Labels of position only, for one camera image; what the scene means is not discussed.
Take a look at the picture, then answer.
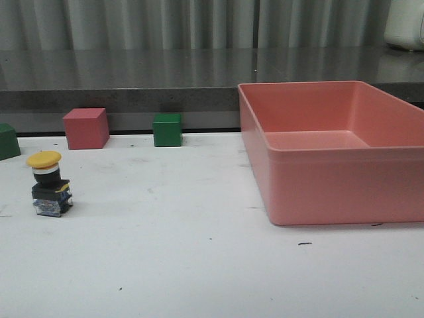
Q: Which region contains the grey stone counter shelf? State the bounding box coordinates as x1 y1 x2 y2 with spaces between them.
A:
1 46 423 136

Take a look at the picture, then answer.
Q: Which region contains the pink plastic bin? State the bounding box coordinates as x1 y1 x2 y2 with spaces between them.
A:
238 81 423 225

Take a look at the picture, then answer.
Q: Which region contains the yellow push button switch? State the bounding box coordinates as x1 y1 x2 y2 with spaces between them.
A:
26 150 73 217

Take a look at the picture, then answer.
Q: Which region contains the green cube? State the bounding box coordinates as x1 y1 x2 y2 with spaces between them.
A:
0 123 21 160
152 113 182 147

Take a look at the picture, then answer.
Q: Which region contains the pink cube at back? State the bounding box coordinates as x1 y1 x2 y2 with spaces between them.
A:
63 108 110 150

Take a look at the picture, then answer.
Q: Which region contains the green cube left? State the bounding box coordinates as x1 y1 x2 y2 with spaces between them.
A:
0 123 21 160

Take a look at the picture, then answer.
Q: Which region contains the white appliance on counter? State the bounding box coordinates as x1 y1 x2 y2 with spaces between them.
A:
384 0 423 51

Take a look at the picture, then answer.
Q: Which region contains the green cube right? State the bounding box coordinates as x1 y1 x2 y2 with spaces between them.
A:
152 113 182 147

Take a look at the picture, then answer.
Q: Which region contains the grey pleated curtain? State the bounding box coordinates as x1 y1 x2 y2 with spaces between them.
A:
1 1 390 51

